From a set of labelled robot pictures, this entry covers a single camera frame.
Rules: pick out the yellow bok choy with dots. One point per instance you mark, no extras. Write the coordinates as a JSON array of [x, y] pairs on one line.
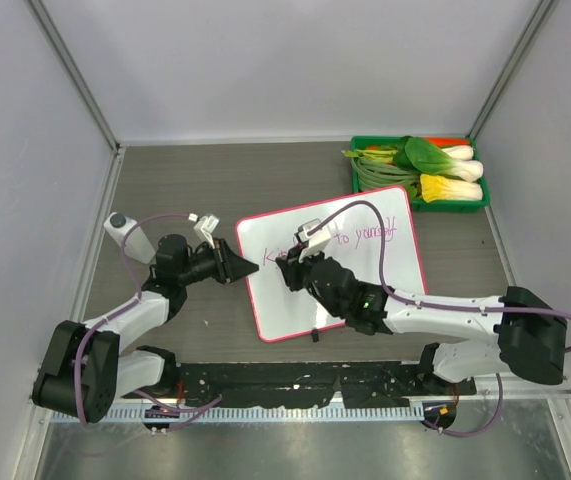
[[439, 188]]

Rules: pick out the white bok choy back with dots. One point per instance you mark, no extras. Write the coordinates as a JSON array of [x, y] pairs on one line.
[[460, 152]]

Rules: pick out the green long beans bundle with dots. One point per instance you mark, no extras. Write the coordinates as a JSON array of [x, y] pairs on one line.
[[369, 175]]

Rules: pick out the white slotted cable duct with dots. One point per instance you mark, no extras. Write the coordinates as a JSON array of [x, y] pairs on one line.
[[334, 412]]

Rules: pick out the green bok choy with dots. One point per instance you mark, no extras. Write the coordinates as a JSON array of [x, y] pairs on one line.
[[419, 155]]

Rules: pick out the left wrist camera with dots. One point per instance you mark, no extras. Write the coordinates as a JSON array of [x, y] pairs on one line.
[[204, 226]]

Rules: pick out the orange carrot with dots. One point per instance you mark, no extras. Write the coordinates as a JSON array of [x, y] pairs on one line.
[[441, 142]]

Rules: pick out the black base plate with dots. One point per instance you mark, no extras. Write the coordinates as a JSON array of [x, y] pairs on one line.
[[288, 385]]

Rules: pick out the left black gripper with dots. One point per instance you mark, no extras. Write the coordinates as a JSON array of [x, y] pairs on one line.
[[229, 266]]

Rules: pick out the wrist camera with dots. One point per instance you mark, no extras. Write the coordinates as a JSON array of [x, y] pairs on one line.
[[204, 226], [312, 238]]

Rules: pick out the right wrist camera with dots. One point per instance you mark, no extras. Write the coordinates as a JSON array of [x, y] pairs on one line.
[[312, 238]]

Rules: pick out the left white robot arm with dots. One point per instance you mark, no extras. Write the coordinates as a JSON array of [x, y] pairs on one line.
[[84, 368]]

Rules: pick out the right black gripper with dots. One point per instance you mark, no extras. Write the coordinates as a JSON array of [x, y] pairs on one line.
[[292, 267]]

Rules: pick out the pink framed whiteboard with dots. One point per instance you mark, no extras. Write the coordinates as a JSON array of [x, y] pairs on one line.
[[281, 314]]

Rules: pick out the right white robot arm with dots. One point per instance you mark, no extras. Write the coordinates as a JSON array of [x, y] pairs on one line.
[[516, 332]]

